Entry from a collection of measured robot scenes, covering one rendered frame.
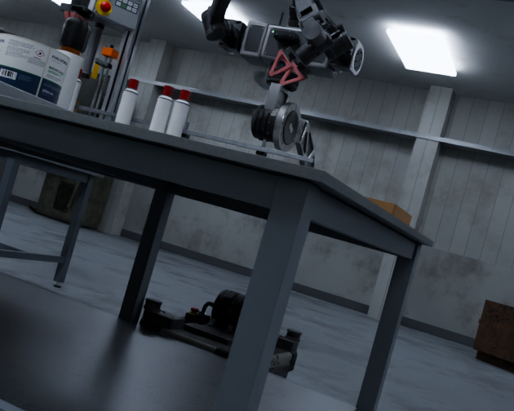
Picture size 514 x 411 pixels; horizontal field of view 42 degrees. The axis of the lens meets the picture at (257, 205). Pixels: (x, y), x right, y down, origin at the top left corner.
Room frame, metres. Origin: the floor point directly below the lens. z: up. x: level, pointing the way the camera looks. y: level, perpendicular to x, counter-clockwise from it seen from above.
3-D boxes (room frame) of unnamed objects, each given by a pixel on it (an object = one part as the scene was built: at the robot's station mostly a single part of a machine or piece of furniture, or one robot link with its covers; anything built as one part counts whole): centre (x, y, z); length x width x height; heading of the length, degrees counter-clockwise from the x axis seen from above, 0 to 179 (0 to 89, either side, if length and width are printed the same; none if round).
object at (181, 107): (2.24, 0.33, 0.98); 0.05 x 0.05 x 0.20
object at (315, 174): (2.14, 0.61, 0.82); 2.10 x 1.31 x 0.02; 66
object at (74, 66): (2.08, 0.69, 1.03); 0.09 x 0.09 x 0.30
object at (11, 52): (1.88, 0.72, 0.95); 0.20 x 0.20 x 0.14
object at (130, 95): (2.31, 0.52, 0.98); 0.05 x 0.05 x 0.20
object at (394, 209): (1.97, -0.27, 0.85); 0.30 x 0.26 x 0.04; 66
